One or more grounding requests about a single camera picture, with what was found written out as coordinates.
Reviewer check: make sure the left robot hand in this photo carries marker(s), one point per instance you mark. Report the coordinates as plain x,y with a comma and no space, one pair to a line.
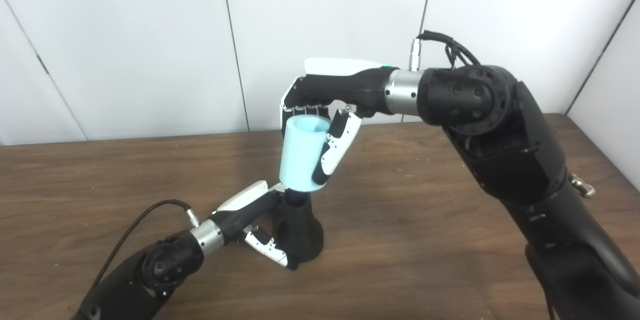
240,212

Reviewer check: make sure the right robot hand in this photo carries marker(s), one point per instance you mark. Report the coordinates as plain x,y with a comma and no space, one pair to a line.
350,89

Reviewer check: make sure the black cone nozzle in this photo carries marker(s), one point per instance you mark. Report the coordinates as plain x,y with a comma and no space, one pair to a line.
302,235

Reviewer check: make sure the metal clip on arm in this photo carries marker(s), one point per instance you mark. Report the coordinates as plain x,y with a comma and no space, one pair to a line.
582,187

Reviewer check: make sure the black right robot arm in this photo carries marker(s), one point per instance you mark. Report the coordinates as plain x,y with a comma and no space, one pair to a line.
510,149

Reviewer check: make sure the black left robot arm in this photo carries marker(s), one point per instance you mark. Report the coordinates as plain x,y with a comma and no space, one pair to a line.
150,270

